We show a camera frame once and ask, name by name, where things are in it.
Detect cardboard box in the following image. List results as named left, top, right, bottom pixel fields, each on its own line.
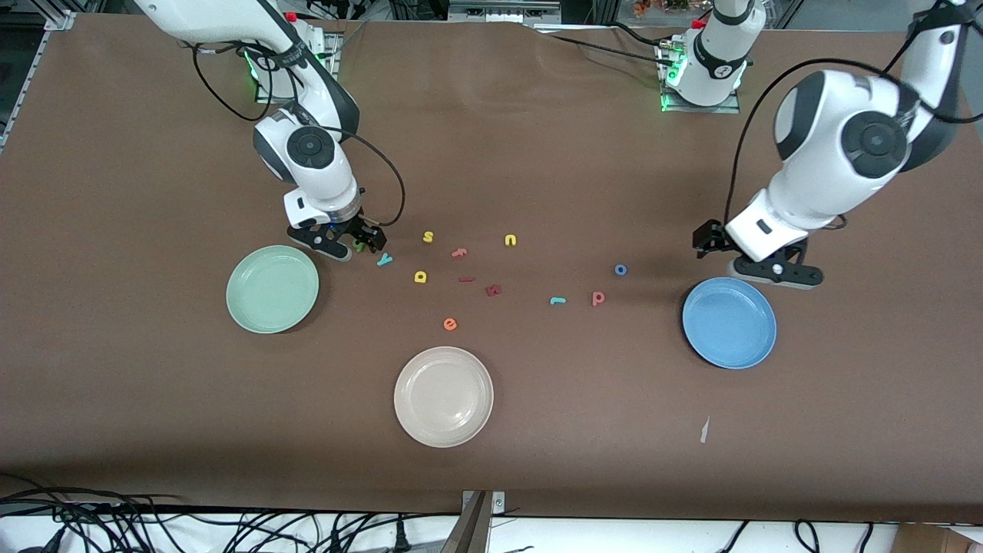
left=895, top=522, right=983, bottom=553

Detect green plate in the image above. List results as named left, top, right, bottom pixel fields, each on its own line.
left=226, top=245, right=320, bottom=335

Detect beige plate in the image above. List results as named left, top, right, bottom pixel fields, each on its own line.
left=393, top=346, right=495, bottom=449

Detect black base cable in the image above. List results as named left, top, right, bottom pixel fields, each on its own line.
left=611, top=22, right=683, bottom=51
left=535, top=32, right=670, bottom=70

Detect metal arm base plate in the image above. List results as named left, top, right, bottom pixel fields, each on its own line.
left=659, top=38, right=742, bottom=114
left=246, top=31, right=339, bottom=104

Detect grey metal frame equipment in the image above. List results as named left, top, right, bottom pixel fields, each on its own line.
left=448, top=0, right=563, bottom=24

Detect metal table bracket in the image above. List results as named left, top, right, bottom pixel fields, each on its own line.
left=461, top=490, right=506, bottom=517

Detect tangled black cable bundle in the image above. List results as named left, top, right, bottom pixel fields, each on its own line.
left=0, top=472, right=462, bottom=553

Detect aluminium frame rail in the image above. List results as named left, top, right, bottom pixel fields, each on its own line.
left=0, top=11, right=78, bottom=154

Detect brown table cover sheet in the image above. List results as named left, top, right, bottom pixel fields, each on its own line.
left=0, top=14, right=983, bottom=525

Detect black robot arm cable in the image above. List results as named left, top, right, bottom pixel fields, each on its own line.
left=722, top=15, right=983, bottom=231
left=192, top=42, right=406, bottom=228

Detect grey angled beam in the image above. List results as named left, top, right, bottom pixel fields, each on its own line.
left=439, top=492, right=492, bottom=553

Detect blue plate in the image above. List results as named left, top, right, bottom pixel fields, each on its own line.
left=682, top=277, right=777, bottom=370

